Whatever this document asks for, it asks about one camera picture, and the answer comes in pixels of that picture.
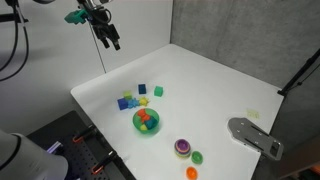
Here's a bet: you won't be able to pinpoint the black hanging cables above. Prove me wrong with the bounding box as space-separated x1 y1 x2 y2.
0 0 30 83

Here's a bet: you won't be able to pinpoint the green plastic bowl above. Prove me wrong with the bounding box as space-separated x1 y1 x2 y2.
132 108 160 134

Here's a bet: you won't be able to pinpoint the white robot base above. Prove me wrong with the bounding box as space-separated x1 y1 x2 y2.
0 130 69 180

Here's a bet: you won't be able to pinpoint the grey metal mounting plate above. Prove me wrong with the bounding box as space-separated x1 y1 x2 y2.
227 117 284 161

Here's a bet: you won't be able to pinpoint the lower black orange clamp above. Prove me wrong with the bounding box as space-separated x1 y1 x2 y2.
91 151 117 175

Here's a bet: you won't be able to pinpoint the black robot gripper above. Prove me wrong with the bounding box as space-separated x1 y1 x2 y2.
91 12 120 51

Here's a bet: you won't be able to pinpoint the blue rubber elephant toy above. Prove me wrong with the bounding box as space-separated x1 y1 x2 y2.
128 98 139 109

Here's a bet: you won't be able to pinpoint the stacked rainbow cups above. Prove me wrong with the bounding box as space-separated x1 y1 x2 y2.
174 139 191 158

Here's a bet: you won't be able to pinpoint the black tripod leg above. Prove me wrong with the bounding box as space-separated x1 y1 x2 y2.
278 49 320 96

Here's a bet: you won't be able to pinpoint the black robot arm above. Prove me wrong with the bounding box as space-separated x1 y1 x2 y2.
77 0 120 50

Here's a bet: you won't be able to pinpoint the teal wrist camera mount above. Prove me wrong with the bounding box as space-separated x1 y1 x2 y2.
64 9 90 25

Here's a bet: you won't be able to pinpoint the dark blue cube block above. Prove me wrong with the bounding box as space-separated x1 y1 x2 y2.
138 84 147 94

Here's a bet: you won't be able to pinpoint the green cube block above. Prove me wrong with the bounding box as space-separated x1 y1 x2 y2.
154 86 164 97

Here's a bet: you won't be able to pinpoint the orange rubber animal toy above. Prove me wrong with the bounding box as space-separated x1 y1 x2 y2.
137 109 150 123

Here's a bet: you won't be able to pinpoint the round yellow spiky toy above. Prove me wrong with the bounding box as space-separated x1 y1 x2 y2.
139 97 149 106

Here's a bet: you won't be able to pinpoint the upper black orange clamp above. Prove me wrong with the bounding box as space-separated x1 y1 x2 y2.
72 124 96 143

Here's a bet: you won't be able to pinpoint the light green block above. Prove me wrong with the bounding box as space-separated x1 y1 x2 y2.
123 91 132 100

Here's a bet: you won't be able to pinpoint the yellow toy in bowl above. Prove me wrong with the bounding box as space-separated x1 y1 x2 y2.
140 124 148 131

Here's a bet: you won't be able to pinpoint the small orange cup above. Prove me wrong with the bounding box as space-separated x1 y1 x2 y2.
186 166 198 180

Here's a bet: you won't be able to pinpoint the teal rubber animal toy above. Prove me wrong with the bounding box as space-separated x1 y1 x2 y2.
144 116 158 130

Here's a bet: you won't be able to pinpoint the small green cup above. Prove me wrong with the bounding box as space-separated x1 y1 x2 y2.
191 151 203 165

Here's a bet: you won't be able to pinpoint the black perforated breadboard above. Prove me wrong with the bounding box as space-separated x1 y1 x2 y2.
28 111 136 180

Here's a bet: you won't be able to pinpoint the black orange clamp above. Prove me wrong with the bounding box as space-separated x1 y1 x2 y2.
72 124 96 143
91 151 117 175

